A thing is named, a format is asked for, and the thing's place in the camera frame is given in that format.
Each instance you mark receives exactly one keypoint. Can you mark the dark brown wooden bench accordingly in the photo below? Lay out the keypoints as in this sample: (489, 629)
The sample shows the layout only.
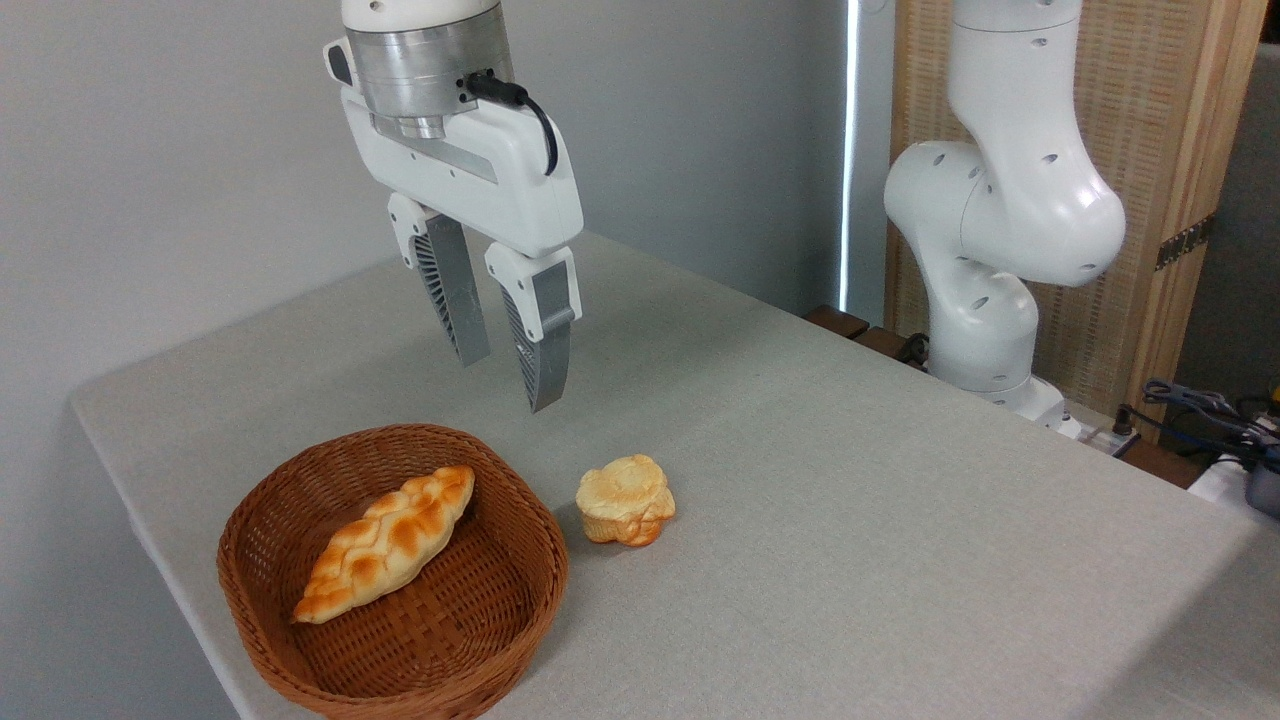
(860, 332)

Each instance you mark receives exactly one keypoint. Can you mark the brown wicker basket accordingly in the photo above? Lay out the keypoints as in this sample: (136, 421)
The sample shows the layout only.
(440, 640)

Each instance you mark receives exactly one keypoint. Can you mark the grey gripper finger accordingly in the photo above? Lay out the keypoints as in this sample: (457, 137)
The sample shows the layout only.
(548, 340)
(455, 290)

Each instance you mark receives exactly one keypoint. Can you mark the round flower-shaped bread bun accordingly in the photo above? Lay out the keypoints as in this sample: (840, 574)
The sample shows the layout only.
(625, 497)

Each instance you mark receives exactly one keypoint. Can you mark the braided golden bread loaf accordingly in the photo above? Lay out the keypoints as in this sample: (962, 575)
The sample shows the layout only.
(390, 545)

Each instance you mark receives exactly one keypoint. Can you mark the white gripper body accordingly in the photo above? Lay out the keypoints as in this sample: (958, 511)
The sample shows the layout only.
(500, 180)

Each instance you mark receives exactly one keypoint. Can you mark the grey tablecloth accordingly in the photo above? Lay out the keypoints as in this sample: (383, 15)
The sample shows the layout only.
(850, 520)

